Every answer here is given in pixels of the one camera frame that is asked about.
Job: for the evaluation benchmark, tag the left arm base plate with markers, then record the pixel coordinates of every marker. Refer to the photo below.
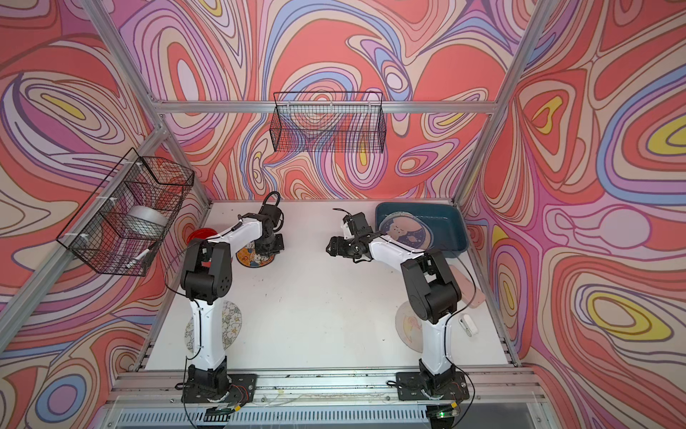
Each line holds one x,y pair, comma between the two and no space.
203,387

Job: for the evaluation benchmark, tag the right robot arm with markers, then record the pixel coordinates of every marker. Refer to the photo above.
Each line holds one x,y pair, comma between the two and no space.
432,290

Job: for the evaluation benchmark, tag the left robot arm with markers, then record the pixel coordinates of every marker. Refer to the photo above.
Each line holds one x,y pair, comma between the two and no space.
206,280

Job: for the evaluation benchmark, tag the red plastic cup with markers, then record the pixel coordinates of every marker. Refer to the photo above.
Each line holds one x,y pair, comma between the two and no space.
201,234

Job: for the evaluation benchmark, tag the left black wire basket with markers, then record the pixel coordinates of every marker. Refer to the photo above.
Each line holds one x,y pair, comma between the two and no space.
121,233

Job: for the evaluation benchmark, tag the silver tape roll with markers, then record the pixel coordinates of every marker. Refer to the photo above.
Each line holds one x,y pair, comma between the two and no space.
145,223

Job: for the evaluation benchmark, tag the white marker pen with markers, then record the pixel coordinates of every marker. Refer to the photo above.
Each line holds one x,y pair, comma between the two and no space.
140,262

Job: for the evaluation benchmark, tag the pink cartoon girl coaster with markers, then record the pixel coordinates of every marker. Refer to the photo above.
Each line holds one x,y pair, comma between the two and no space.
409,327

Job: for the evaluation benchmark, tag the back black wire basket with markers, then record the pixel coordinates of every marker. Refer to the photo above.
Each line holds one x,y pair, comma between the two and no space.
322,121

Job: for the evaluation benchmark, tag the pink rectangular pad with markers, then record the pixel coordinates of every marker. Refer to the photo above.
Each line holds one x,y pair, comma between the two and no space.
472,295

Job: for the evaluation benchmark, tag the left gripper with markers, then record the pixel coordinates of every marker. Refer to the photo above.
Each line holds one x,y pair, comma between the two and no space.
280,248

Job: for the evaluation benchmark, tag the purple good luck bunny coaster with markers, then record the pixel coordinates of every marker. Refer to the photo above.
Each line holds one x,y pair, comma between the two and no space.
407,229

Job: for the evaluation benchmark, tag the teal plastic storage box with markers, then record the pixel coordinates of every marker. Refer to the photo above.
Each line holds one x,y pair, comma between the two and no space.
445,221

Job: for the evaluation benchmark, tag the black wire basket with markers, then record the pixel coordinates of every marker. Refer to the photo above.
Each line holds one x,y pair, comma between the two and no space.
121,233
322,121

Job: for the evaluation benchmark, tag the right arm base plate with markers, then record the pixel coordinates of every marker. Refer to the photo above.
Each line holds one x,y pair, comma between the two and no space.
451,385

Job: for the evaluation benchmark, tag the white green flowers coaster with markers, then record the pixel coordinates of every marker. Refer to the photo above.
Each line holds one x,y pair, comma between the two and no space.
232,322

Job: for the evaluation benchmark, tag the small white clip device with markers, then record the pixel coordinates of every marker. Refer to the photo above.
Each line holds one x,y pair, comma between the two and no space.
468,325

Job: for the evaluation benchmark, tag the dark blue cartoon animals coaster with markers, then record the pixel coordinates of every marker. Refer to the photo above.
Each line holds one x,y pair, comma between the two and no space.
249,258

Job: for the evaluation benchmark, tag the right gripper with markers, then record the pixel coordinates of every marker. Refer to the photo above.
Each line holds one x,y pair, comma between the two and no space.
336,244

